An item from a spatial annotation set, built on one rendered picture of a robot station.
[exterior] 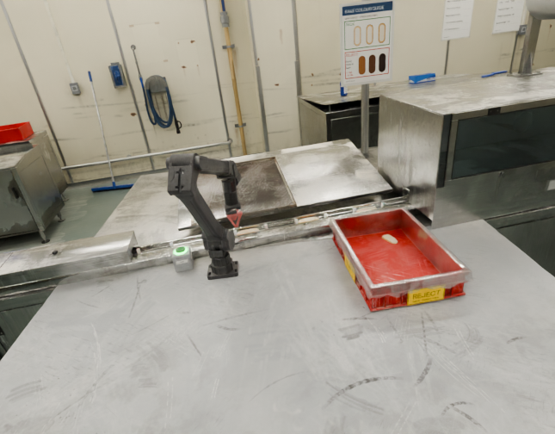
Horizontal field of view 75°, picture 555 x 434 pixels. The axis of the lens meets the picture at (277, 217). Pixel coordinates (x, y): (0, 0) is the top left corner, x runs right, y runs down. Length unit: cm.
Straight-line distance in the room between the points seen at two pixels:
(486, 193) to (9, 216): 386
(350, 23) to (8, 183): 318
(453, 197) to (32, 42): 488
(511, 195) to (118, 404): 164
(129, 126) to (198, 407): 458
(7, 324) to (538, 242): 236
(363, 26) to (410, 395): 199
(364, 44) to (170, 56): 317
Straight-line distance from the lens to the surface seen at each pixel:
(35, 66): 547
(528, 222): 199
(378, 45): 248
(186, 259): 148
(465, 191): 167
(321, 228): 159
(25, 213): 413
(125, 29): 519
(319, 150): 221
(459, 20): 625
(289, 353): 110
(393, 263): 142
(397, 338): 115
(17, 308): 184
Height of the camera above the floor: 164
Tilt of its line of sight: 27 degrees down
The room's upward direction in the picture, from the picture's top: 7 degrees counter-clockwise
